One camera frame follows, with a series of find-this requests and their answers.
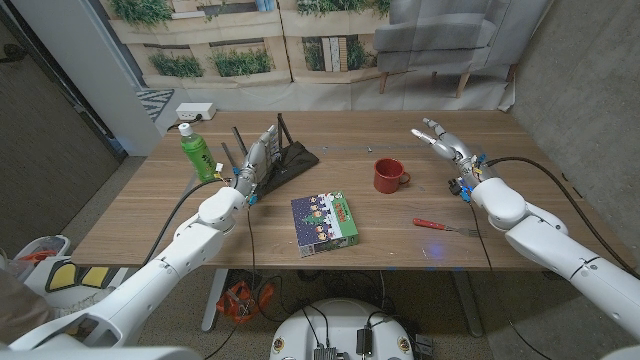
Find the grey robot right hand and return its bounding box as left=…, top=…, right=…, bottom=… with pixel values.
left=410, top=117, right=494, bottom=189

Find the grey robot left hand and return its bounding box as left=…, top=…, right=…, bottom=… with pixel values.
left=232, top=124, right=280, bottom=197

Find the green tea bottle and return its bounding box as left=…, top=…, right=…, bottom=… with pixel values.
left=177, top=122, right=220, bottom=183

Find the red enamel cup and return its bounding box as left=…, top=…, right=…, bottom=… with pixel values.
left=372, top=157, right=412, bottom=195

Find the jigsaw puzzle box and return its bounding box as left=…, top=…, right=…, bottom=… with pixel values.
left=290, top=190, right=360, bottom=259

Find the white power strip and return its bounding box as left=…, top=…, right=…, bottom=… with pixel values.
left=175, top=102, right=217, bottom=122

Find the printed backdrop with armchair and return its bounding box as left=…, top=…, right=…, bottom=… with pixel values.
left=99, top=0, right=554, bottom=112

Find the orange tool under table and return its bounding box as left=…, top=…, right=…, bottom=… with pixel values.
left=215, top=280, right=276, bottom=325

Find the white table leg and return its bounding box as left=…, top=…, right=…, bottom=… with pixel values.
left=201, top=268, right=230, bottom=333

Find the grey table leg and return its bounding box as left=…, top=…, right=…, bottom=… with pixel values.
left=449, top=269, right=485, bottom=338

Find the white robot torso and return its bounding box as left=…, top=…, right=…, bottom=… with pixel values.
left=268, top=298, right=416, bottom=360

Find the black adapter on torso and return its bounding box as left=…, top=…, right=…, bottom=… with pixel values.
left=355, top=327, right=374, bottom=357

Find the white and yellow floor device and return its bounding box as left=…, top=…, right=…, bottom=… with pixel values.
left=12, top=234, right=126, bottom=312

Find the person's leg in brown trousers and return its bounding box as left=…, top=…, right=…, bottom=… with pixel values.
left=0, top=269, right=52, bottom=346

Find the thin black left wrist cable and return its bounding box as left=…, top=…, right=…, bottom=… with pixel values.
left=202, top=205, right=262, bottom=360

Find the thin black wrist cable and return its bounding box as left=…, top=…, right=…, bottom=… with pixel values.
left=467, top=202, right=551, bottom=360
left=202, top=205, right=262, bottom=360

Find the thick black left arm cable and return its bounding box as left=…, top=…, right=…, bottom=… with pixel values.
left=142, top=177, right=236, bottom=267

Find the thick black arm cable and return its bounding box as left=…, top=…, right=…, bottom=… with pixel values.
left=484, top=156, right=640, bottom=281
left=142, top=177, right=236, bottom=267

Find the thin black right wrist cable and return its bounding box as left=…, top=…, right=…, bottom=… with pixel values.
left=467, top=202, right=551, bottom=360

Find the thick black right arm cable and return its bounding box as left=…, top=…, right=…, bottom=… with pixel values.
left=484, top=156, right=640, bottom=281

